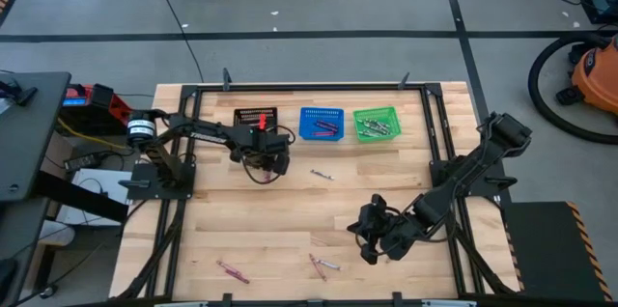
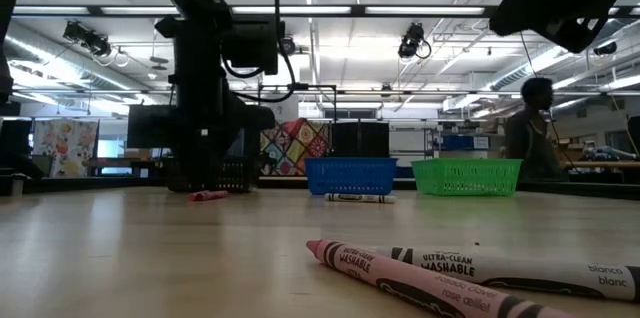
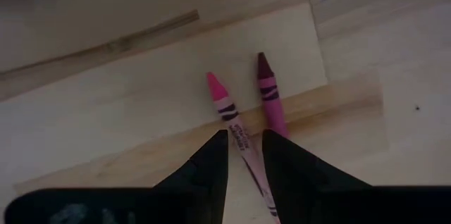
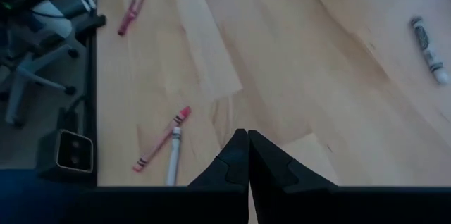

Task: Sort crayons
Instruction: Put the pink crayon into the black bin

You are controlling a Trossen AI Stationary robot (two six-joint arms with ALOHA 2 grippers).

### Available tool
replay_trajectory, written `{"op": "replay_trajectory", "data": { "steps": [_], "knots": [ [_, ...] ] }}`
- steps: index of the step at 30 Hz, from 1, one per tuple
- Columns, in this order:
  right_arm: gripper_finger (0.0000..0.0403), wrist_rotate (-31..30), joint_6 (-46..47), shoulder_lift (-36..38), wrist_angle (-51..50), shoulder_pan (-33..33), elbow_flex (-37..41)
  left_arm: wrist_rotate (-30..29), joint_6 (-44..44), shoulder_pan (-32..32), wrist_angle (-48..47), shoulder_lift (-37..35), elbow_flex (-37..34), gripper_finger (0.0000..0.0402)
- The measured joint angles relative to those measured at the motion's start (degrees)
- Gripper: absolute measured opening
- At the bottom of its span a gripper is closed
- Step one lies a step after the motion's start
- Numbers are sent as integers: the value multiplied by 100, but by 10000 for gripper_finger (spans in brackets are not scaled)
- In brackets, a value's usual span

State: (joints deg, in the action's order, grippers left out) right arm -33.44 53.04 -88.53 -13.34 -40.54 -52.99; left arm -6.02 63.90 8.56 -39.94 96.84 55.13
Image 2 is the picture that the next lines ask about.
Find wooden workbench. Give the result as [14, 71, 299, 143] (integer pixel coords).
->
[564, 159, 640, 170]

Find black metal stand frame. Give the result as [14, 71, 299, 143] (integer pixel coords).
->
[256, 81, 338, 124]

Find person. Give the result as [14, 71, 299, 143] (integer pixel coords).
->
[503, 76, 570, 183]

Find black table side rail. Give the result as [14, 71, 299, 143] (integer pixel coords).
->
[0, 175, 640, 202]

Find silver air duct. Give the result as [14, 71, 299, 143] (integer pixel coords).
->
[0, 20, 132, 92]

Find narrow black panel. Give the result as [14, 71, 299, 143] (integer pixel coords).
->
[239, 130, 262, 159]

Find orange-flowered white cloth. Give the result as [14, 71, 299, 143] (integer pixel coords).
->
[31, 117, 100, 180]

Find wide black panel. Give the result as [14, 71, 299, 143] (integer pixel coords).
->
[329, 121, 391, 159]

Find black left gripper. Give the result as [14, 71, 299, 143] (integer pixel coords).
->
[172, 47, 240, 192]

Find white column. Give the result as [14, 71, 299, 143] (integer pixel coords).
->
[274, 93, 301, 124]

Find black slotted plastic basket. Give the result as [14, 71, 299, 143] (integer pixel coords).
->
[160, 155, 255, 194]

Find black ceiling dome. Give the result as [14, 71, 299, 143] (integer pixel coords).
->
[592, 41, 619, 57]

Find grey bin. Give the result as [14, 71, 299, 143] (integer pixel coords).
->
[0, 172, 27, 198]

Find carnation pink crayon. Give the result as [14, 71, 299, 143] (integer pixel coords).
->
[304, 238, 574, 318]

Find green slotted plastic basket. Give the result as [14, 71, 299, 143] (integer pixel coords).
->
[410, 157, 524, 197]

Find black ceiling spotlights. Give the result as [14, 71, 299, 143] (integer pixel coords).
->
[61, 19, 114, 58]

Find black overhead camera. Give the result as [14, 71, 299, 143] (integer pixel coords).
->
[397, 21, 433, 61]

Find blue slotted plastic basket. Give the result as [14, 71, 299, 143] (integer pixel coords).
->
[304, 156, 400, 196]

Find white crayon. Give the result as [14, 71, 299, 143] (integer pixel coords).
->
[370, 244, 640, 303]
[323, 192, 398, 205]

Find blue sign box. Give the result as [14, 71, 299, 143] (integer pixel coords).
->
[438, 134, 492, 152]

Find black overhead frame bar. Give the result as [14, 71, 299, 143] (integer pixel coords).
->
[0, 4, 640, 20]

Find colourful patchwork quilt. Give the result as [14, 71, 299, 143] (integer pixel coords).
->
[259, 118, 331, 177]

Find black monitor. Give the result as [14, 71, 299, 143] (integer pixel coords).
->
[125, 103, 176, 158]

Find black cabinet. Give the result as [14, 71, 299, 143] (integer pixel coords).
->
[0, 118, 34, 175]

